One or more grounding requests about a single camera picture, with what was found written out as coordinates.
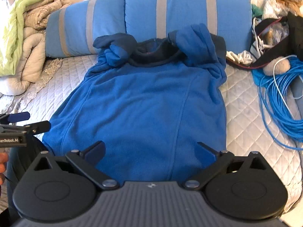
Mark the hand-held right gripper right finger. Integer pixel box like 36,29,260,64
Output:
182,142,269,191

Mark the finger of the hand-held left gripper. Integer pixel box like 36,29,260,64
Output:
0,112,31,125
0,120,52,135

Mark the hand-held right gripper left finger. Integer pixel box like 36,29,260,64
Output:
34,141,120,191

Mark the blue fleece jacket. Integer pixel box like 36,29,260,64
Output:
42,24,228,182

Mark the person's left hand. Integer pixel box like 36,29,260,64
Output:
0,152,9,185

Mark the person's dark clothing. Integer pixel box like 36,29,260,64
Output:
7,134,52,218

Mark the quilted beige bedspread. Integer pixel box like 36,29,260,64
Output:
0,52,303,215

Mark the beige comforter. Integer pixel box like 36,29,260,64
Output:
0,0,73,96

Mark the green blanket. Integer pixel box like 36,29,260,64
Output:
0,0,65,77

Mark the blue striped pillow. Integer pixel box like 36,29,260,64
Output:
45,0,127,58
125,0,252,52

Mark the white crumpled cloth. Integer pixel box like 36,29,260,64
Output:
226,51,255,66

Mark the grey fluffy plush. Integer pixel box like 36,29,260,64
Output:
263,58,291,76

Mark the black bag red trim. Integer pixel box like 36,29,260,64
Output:
227,12,303,71

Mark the teal cloth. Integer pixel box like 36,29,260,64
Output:
251,4,264,19

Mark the blue cable coil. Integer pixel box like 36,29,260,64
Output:
251,54,303,150

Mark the white cable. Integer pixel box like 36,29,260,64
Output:
273,55,303,123

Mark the white cord bundle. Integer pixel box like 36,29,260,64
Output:
250,16,269,58

